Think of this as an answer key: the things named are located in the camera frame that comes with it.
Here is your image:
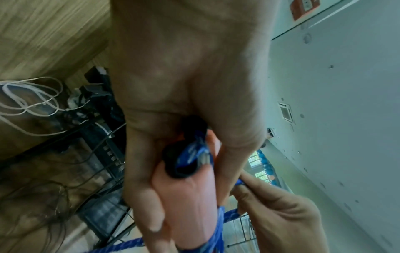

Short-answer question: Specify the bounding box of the person's left hand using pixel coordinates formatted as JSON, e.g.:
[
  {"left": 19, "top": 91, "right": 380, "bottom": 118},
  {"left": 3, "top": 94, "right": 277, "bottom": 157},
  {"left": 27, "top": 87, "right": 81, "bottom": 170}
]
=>
[{"left": 109, "top": 0, "right": 282, "bottom": 253}]

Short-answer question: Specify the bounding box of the person's right hand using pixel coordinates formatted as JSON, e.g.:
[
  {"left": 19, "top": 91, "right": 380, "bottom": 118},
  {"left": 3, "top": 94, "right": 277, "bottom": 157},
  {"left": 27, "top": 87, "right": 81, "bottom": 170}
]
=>
[{"left": 230, "top": 170, "right": 323, "bottom": 253}]

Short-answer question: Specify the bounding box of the red-handled blue jump rope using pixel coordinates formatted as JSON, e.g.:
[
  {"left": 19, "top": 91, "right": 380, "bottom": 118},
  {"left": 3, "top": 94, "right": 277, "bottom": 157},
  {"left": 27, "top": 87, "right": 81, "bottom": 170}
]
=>
[{"left": 81, "top": 115, "right": 248, "bottom": 253}]

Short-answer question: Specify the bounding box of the red alarm box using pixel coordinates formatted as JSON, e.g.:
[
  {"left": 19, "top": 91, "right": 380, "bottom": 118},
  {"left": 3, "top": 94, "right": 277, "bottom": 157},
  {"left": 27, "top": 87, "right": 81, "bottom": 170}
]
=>
[{"left": 289, "top": 0, "right": 321, "bottom": 22}]

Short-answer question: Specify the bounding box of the white ceiling vent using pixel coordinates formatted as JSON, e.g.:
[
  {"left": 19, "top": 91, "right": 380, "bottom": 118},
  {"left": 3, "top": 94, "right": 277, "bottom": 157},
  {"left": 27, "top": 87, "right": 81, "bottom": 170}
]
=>
[{"left": 277, "top": 102, "right": 296, "bottom": 123}]

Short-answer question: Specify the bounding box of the black glossy low table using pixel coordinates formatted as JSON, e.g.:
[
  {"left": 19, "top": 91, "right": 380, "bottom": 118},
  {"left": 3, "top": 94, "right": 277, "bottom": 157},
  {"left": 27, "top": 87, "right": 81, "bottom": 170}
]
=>
[{"left": 55, "top": 65, "right": 135, "bottom": 248}]

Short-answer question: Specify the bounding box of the white cable coil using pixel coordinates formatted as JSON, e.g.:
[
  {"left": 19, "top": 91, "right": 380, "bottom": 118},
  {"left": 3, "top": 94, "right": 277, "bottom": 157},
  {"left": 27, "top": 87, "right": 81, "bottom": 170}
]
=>
[{"left": 0, "top": 76, "right": 91, "bottom": 138}]

